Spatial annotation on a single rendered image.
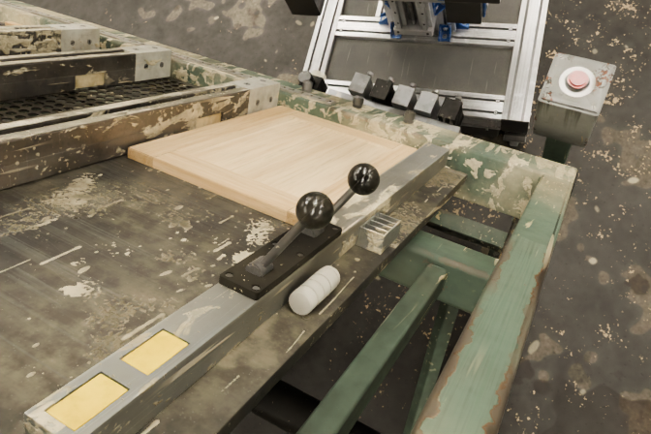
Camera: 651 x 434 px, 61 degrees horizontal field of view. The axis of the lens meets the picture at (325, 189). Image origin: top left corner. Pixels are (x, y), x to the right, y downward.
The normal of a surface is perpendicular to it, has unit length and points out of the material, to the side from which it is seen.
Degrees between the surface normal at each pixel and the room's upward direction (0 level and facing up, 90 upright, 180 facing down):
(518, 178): 36
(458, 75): 0
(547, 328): 0
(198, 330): 54
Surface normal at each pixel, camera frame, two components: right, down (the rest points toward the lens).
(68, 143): 0.87, 0.32
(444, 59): -0.27, -0.31
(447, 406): 0.18, -0.90
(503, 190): -0.46, 0.27
